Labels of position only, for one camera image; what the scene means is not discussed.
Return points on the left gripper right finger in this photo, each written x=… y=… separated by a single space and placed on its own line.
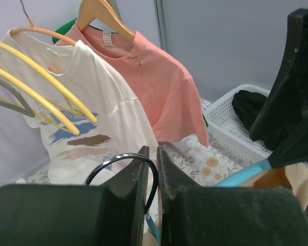
x=191 y=214

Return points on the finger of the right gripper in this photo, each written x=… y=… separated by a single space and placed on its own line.
x=293 y=150
x=287 y=103

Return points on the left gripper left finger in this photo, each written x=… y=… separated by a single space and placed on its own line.
x=109 y=214

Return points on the beige t shirt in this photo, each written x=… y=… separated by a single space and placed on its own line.
x=293 y=177

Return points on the blue hanger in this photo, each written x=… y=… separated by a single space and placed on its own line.
x=231 y=181

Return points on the white printed t shirt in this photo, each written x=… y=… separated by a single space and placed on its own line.
x=115 y=121

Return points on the yellow hanger left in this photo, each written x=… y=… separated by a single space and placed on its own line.
x=31 y=104

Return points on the yellow hanger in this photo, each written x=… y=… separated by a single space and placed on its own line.
x=31 y=104
x=34 y=72

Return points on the yellow hanger right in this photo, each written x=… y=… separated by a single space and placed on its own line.
x=34 y=72

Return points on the orange hanger under white shirt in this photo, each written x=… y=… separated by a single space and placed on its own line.
x=33 y=28

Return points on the wooden hanger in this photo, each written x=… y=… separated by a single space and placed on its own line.
x=90 y=10

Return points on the black garment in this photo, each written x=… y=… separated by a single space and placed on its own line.
x=247 y=106

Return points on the right white basket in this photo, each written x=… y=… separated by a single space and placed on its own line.
x=227 y=129

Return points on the pink tank top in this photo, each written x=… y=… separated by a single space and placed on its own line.
x=162 y=84

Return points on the white clothes rack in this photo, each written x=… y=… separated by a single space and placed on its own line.
x=181 y=147

